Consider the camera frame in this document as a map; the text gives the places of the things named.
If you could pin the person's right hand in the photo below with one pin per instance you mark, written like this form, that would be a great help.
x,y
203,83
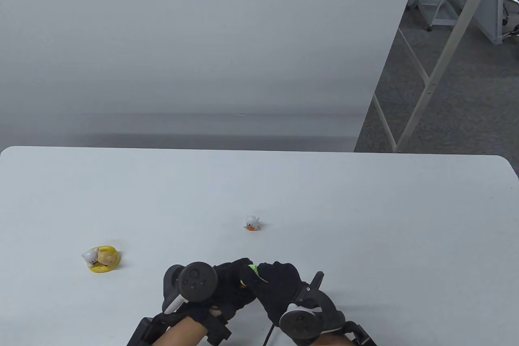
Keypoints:
x,y
279,285

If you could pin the person's left hand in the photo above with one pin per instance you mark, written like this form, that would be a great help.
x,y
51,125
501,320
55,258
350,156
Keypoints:
x,y
229,293

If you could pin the green dusting cloth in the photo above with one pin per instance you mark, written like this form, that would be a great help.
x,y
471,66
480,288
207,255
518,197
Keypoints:
x,y
253,269

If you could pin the small white cat ornament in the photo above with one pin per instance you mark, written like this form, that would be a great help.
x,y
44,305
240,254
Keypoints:
x,y
251,222

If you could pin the person's left forearm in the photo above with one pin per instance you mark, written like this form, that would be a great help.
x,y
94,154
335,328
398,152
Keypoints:
x,y
180,334

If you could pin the person's right forearm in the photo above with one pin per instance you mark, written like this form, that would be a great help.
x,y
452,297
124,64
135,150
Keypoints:
x,y
334,341

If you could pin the black left hand controller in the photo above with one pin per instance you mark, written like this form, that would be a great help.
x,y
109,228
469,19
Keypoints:
x,y
198,283

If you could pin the black hand controller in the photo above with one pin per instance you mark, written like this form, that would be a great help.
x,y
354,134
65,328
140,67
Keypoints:
x,y
308,317
198,283

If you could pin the black right hand controller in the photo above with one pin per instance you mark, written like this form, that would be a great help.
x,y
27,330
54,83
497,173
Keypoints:
x,y
308,317

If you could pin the large white backdrop board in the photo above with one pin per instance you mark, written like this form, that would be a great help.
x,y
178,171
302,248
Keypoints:
x,y
202,46

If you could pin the white metal support frame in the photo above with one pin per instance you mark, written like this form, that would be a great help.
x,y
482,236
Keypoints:
x,y
450,46

